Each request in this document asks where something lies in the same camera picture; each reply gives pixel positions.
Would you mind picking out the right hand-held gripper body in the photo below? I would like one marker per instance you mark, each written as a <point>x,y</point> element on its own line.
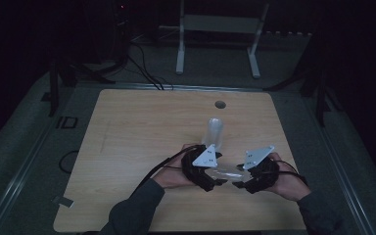
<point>262,174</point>

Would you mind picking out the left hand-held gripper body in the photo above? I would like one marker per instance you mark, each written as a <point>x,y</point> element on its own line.
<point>194,169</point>

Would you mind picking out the person's left hand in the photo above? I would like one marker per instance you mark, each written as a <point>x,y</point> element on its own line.
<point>173,173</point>

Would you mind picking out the person's right hand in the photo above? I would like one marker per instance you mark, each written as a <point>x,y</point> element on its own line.
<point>290,182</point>

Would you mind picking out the black tripod stand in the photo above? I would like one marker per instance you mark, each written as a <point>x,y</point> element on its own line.
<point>65,75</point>
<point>313,78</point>

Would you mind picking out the grey tape piece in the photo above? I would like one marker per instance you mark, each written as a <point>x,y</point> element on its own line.
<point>63,201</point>

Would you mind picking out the white metal stand frame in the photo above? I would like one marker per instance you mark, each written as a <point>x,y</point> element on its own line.
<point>218,24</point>

